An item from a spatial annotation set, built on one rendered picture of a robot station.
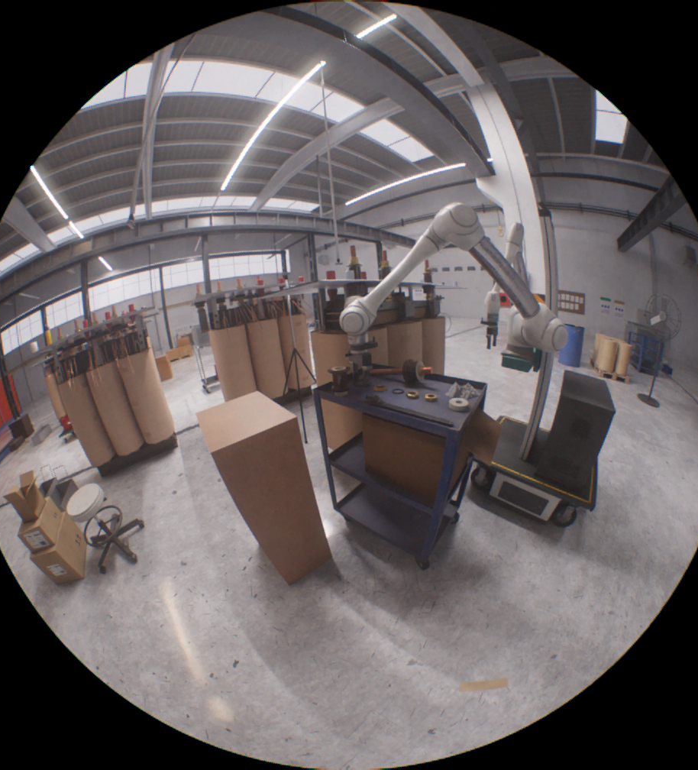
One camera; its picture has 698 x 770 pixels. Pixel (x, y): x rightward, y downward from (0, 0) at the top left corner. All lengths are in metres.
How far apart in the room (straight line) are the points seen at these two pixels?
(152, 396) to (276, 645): 2.33
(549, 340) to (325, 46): 3.89
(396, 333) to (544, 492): 1.40
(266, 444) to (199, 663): 1.24
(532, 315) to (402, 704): 1.69
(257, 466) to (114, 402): 2.18
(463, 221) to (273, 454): 1.00
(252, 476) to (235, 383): 2.02
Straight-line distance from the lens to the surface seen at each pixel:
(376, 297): 0.87
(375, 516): 1.43
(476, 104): 8.89
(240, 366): 2.69
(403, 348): 1.68
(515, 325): 1.25
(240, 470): 0.76
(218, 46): 10.16
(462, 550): 1.49
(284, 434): 0.77
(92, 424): 2.94
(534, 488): 1.54
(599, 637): 1.70
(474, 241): 0.94
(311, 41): 3.90
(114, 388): 2.75
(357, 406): 0.85
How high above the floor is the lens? 1.26
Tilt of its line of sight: 21 degrees down
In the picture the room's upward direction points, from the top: 5 degrees counter-clockwise
